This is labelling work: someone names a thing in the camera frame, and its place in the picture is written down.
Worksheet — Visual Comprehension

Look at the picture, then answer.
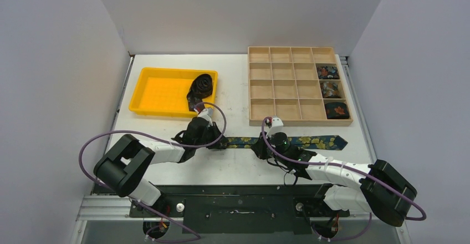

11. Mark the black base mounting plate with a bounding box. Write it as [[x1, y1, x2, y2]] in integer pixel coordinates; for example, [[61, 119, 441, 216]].
[[128, 184, 353, 236]]

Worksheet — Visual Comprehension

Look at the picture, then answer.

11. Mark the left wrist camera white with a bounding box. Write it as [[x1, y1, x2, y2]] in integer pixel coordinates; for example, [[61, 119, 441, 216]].
[[197, 108, 214, 126]]

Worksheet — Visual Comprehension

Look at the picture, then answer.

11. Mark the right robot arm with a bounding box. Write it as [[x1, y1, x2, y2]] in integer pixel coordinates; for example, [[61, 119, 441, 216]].
[[250, 132, 417, 227]]

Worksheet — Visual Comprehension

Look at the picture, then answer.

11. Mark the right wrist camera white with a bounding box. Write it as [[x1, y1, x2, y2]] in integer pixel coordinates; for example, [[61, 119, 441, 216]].
[[264, 116, 284, 138]]

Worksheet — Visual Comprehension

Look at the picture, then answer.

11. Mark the rolled tie top slot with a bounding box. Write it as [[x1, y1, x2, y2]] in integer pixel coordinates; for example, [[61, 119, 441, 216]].
[[316, 65, 340, 80]]

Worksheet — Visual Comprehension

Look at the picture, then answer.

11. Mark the rolled tie middle slot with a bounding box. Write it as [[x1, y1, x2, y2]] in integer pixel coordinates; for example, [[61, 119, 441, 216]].
[[320, 82, 341, 99]]

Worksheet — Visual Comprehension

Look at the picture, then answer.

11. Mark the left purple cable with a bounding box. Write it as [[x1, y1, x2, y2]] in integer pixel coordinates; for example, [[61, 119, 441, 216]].
[[78, 101, 228, 244]]

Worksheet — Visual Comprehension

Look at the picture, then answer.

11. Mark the rolled tie bottom slot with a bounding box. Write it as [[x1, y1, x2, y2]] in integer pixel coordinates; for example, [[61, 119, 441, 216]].
[[324, 101, 350, 119]]

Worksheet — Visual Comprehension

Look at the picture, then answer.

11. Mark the yellow plastic tray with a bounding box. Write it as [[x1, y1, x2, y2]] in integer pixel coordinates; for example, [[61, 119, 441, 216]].
[[129, 67, 218, 118]]

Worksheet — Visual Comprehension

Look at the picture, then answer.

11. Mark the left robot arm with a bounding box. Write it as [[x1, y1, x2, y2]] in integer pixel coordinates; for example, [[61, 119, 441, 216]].
[[93, 117, 228, 217]]

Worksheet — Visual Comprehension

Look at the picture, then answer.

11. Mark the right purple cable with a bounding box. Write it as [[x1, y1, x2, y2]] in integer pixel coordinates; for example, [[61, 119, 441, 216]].
[[260, 117, 427, 242]]

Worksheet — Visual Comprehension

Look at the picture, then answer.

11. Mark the wooden compartment box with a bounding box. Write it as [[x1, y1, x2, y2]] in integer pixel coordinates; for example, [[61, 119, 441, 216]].
[[248, 46, 353, 126]]

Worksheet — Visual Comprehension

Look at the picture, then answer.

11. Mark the purple cable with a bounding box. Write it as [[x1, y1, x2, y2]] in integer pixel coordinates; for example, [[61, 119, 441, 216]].
[[260, 117, 427, 242], [78, 101, 228, 244]]

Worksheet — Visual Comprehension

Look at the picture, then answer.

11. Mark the rolled tie slot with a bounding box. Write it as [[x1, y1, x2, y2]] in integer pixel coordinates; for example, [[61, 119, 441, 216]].
[[324, 101, 350, 119], [320, 82, 341, 99], [316, 65, 340, 80]]

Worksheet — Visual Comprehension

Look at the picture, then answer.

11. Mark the black patterned tie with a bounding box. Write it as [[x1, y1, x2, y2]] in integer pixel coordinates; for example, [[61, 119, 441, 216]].
[[186, 73, 213, 111]]

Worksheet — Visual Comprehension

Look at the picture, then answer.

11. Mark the blue yellow floral tie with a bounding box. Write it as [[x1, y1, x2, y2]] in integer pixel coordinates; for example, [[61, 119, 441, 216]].
[[226, 135, 348, 150]]

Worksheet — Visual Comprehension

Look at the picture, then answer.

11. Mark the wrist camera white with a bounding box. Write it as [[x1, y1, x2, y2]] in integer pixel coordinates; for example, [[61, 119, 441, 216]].
[[197, 108, 214, 126], [264, 116, 284, 138]]

